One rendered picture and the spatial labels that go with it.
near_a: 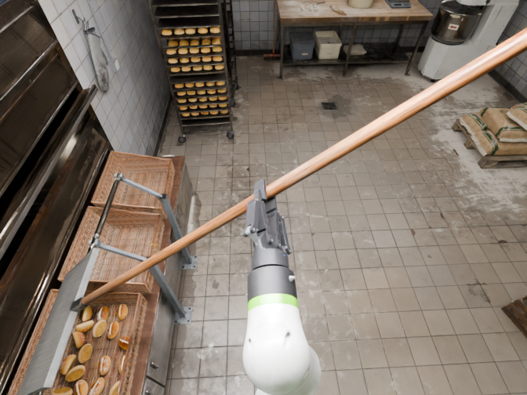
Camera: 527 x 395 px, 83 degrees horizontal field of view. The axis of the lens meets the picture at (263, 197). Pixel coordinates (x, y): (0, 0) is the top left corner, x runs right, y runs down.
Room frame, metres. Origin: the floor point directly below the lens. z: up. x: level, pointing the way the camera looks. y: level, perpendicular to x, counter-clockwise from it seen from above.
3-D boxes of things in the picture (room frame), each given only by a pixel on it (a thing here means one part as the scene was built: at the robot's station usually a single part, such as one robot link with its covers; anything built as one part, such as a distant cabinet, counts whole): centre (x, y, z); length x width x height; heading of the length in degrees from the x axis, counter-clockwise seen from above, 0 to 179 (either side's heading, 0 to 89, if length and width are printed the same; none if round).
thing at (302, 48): (5.03, -0.62, 0.35); 0.50 x 0.36 x 0.24; 3
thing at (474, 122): (3.12, -2.86, 0.22); 0.62 x 0.36 x 0.15; 98
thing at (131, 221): (1.03, 0.99, 0.72); 0.56 x 0.49 x 0.28; 3
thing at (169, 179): (1.62, 1.01, 0.72); 0.56 x 0.49 x 0.28; 4
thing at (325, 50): (5.05, -1.04, 0.35); 0.50 x 0.36 x 0.24; 4
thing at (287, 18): (5.07, -1.32, 0.45); 2.20 x 0.80 x 0.90; 93
